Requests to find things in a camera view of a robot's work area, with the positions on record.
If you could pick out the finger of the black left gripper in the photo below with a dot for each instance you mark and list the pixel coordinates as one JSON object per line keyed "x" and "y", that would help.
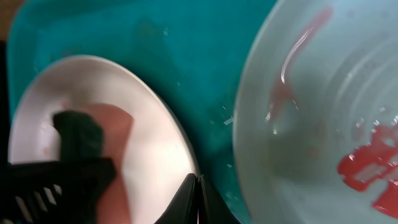
{"x": 54, "y": 192}

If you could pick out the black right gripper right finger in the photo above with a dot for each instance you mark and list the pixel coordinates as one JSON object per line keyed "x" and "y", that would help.
{"x": 211, "y": 207}

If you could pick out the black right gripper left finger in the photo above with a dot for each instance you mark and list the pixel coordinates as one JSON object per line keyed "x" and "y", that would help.
{"x": 183, "y": 208}

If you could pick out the white plastic plate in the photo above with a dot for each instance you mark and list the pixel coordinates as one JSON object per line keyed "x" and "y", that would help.
{"x": 150, "y": 150}

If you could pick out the green pink sponge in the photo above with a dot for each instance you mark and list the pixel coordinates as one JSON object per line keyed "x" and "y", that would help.
{"x": 98, "y": 130}

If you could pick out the light blue plastic plate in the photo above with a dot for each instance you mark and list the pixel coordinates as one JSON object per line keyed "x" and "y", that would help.
{"x": 315, "y": 122}

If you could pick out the black rectangular tray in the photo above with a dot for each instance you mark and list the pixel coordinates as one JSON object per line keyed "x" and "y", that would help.
{"x": 5, "y": 119}

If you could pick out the teal plastic serving tray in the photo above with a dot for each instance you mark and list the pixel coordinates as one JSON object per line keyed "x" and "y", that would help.
{"x": 190, "y": 52}

